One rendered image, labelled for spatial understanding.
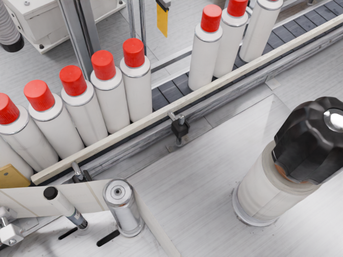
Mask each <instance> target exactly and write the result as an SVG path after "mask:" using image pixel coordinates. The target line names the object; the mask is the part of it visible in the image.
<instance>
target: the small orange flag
mask: <svg viewBox="0 0 343 257"><path fill-rule="evenodd" d="M155 1H156V3H157V28H158V29H159V30H160V31H161V32H162V34H163V35H164V36H165V37H166V38H167V20H168V11H169V8H168V7H167V8H165V7H164V6H163V5H162V4H161V3H160V2H159V1H158V0H155Z"/></svg>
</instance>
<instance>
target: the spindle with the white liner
mask: <svg viewBox="0 0 343 257"><path fill-rule="evenodd" d="M342 171H343V102H342V101H340V100H339V99H337V98H336V97H331V96H323V97H319V98H317V99H316V100H315V101H306V102H304V103H301V104H299V105H298V106H297V107H296V108H295V109H294V110H293V111H292V112H291V113H290V115H289V116H288V118H287V119H286V120H285V122H284V123H283V125H282V126H281V127H280V129H279V130H278V132H277V133H276V134H275V136H274V140H273V141H271V142H270V143H269V144H268V145H267V146H266V147H265V148H264V150H263V152H262V153H261V155H260V156H259V157H258V158H257V160H256V162H255V163H254V165H253V166H252V167H251V169H250V170H249V171H248V173H247V174H246V176H245V177H244V178H243V179H242V180H241V182H240V183H239V184H238V185H237V186H236V188H235V190H234V192H233V196H232V203H233V207H234V210H235V212H236V214H237V215H238V216H239V217H240V218H241V219H242V220H243V221H244V222H246V223H247V224H250V225H252V226H258V227H262V226H267V225H270V224H271V223H273V222H274V221H275V220H276V219H278V218H279V217H280V216H281V215H282V214H283V213H285V212H286V211H287V210H289V209H291V208H292V207H293V206H295V205H296V204H297V203H299V202H301V201H302V200H304V199H305V198H306V197H308V196H309V195H311V194H312V193H314V192H316V191H317V190H318V189H319V188H320V187H321V185H322V184H323V183H326V182H327V181H329V180H330V179H332V178H333V177H335V176H336V175H338V174H339V173H341V172H342Z"/></svg>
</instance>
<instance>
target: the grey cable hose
mask: <svg viewBox="0 0 343 257"><path fill-rule="evenodd" d="M24 45H25V42H24V38H23V36H22V34H21V33H20V32H19V31H18V29H17V27H16V25H15V23H14V22H13V20H12V18H11V16H10V14H9V12H8V10H7V9H6V6H5V4H4V3H3V1H2V0H0V46H1V47H2V48H3V49H4V50H5V51H7V52H10V53H14V52H17V51H19V50H21V49H22V48H23V47H24Z"/></svg>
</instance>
